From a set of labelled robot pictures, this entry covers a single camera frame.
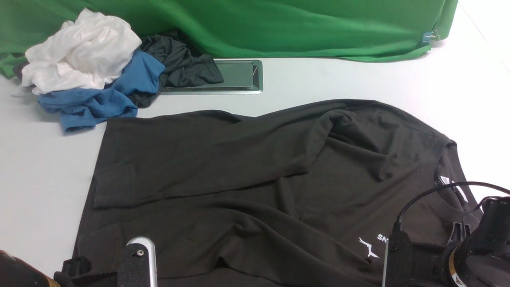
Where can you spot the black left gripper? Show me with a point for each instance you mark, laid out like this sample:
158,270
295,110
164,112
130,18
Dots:
76,272

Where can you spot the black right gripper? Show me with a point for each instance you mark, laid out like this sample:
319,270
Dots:
430,262

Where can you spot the dark gray long-sleeve top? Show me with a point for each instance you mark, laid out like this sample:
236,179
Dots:
302,197

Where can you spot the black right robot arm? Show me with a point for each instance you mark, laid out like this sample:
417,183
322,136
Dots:
482,258

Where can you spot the blue crumpled garment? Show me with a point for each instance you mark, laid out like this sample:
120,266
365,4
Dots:
81,108

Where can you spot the white crumpled garment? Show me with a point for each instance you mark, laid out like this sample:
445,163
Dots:
90,52

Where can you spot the blue binder clip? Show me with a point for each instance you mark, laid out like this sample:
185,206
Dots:
430,37

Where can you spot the dark teal garment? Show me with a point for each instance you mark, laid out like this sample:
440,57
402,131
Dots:
184,66

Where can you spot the green backdrop cloth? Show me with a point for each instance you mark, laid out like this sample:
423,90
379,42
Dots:
370,31

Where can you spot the right wrist camera silver-edged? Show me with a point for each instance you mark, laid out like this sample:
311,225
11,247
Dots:
398,260

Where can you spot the silver table cable hatch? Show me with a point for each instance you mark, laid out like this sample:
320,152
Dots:
240,77

